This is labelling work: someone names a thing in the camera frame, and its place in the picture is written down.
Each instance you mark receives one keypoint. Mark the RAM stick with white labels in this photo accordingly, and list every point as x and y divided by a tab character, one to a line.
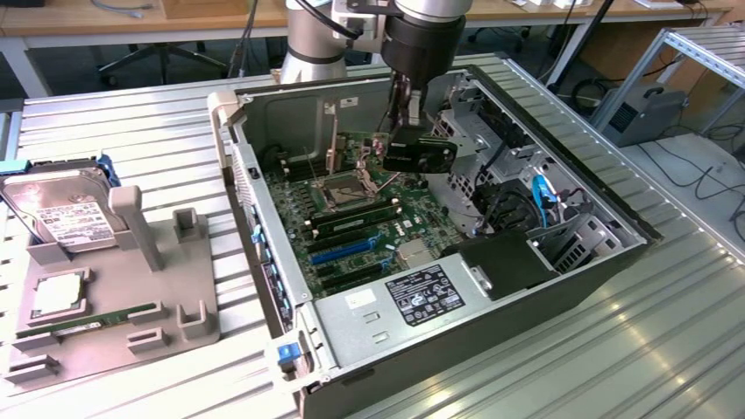
354	222

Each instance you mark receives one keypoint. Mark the silver power supply unit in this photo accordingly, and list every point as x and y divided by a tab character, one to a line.
349	331

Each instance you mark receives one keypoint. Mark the wooden desk with white legs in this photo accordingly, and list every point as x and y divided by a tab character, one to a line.
523	13

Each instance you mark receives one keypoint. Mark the black office chair base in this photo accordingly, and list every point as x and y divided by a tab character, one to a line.
499	35
162	61

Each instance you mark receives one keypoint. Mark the silver hard disk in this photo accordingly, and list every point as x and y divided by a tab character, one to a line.
64	209

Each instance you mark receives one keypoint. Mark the CPU chip with metal lid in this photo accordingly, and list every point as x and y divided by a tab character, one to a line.
54	297

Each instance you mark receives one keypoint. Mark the blue disk carrier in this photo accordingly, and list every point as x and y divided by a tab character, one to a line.
10	168

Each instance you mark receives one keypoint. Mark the green loose RAM stick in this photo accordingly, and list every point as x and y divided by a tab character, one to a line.
81	323

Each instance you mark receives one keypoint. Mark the blue case latch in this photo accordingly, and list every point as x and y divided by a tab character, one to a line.
287	353

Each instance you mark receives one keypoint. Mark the grey plastic parts rack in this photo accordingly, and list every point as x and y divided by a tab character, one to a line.
115	283

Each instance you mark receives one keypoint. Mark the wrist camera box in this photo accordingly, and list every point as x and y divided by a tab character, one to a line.
366	39

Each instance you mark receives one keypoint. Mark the aluminium profile frame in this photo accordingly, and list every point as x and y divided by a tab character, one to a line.
698	43

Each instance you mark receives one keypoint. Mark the silver chipset heatsink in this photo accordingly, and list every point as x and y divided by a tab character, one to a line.
414	253

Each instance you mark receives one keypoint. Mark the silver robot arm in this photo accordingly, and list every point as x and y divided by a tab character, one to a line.
314	43

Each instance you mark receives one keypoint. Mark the silver disk bay cage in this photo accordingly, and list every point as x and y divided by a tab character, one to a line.
465	148

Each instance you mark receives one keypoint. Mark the green Dell motherboard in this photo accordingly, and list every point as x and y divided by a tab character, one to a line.
413	218

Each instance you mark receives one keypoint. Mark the thin socket locking lever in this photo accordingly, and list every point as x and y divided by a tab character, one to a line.
310	166

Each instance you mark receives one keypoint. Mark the black plastic air shroud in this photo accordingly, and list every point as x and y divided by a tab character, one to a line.
499	266

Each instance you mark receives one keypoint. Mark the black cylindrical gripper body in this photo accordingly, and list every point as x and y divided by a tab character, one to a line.
421	48

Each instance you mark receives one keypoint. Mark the open black PC case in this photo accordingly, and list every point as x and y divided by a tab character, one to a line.
465	349

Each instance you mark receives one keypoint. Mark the CPU socket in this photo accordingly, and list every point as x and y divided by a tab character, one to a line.
339	192

